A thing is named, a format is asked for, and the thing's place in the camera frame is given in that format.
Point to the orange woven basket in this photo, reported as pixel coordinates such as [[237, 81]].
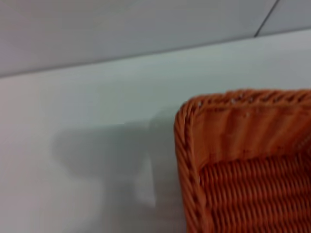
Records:
[[243, 174]]

